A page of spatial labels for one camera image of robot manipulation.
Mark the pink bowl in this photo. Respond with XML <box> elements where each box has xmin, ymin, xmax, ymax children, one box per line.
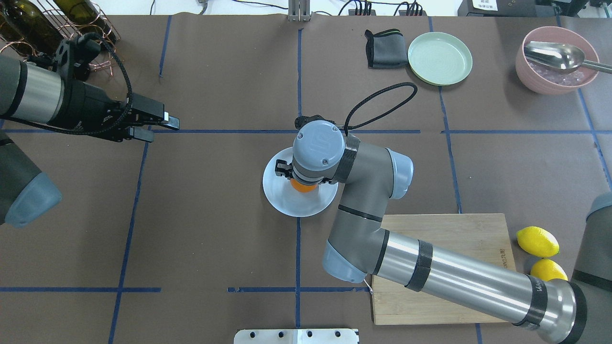
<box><xmin>514</xmin><ymin>26</ymin><xmax>600</xmax><ymax>95</ymax></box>

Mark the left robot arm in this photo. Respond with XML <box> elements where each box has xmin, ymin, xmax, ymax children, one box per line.
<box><xmin>1</xmin><ymin>56</ymin><xmax>180</xmax><ymax>228</ymax></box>

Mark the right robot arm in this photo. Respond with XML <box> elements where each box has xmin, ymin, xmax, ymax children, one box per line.
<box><xmin>274</xmin><ymin>116</ymin><xmax>612</xmax><ymax>344</ymax></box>

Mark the mint green plate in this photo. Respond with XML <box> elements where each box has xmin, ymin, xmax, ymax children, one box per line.
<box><xmin>407</xmin><ymin>32</ymin><xmax>473</xmax><ymax>86</ymax></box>

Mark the black folded cloth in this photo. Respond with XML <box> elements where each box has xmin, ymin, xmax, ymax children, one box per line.
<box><xmin>364</xmin><ymin>28</ymin><xmax>409</xmax><ymax>69</ymax></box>

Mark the metal scoop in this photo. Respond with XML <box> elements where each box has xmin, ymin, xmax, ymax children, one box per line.
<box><xmin>523</xmin><ymin>41</ymin><xmax>612</xmax><ymax>74</ymax></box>

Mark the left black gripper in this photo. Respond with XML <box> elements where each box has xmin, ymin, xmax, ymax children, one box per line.
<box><xmin>60</xmin><ymin>80</ymin><xmax>180</xmax><ymax>143</ymax></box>

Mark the wooden cutting board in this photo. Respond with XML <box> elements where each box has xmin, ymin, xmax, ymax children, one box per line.
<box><xmin>372</xmin><ymin>214</ymin><xmax>516</xmax><ymax>326</ymax></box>

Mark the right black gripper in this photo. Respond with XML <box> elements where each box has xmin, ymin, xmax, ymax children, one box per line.
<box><xmin>274</xmin><ymin>161</ymin><xmax>335</xmax><ymax>186</ymax></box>

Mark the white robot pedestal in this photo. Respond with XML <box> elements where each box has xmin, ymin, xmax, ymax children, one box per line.
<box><xmin>233</xmin><ymin>328</ymin><xmax>360</xmax><ymax>344</ymax></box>

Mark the dark glass wine bottle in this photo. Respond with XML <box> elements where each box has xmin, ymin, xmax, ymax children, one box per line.
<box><xmin>0</xmin><ymin>0</ymin><xmax>64</xmax><ymax>56</ymax></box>

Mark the black braided cable right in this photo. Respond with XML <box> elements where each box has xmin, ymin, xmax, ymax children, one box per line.
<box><xmin>343</xmin><ymin>82</ymin><xmax>418</xmax><ymax>131</ymax></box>

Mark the light blue plate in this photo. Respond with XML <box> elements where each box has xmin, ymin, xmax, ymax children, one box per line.
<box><xmin>262</xmin><ymin>147</ymin><xmax>338</xmax><ymax>217</ymax></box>

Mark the orange fruit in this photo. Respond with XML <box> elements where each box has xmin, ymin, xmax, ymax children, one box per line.
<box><xmin>289</xmin><ymin>179</ymin><xmax>318</xmax><ymax>193</ymax></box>

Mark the yellow lemon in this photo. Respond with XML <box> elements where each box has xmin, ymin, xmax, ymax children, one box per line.
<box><xmin>529</xmin><ymin>258</ymin><xmax>569</xmax><ymax>281</ymax></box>
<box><xmin>516</xmin><ymin>226</ymin><xmax>560</xmax><ymax>258</ymax></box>

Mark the aluminium frame post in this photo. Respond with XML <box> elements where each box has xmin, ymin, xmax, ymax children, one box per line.
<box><xmin>288</xmin><ymin>0</ymin><xmax>312</xmax><ymax>22</ymax></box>

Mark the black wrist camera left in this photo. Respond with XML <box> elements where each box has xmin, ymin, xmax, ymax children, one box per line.
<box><xmin>52</xmin><ymin>33</ymin><xmax>103</xmax><ymax>81</ymax></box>

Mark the copper wire bottle rack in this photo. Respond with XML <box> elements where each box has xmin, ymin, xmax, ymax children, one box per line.
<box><xmin>1</xmin><ymin>0</ymin><xmax>129</xmax><ymax>83</ymax></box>

